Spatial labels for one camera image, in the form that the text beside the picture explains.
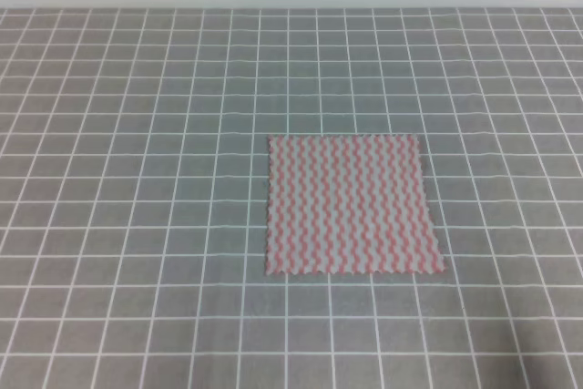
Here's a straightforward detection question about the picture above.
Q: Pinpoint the grey grid tablecloth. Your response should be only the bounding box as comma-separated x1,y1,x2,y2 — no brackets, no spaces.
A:
1,8,582,388

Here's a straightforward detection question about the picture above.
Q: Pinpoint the pink white wavy striped towel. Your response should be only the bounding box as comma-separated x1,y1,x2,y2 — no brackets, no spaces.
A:
265,134,445,274

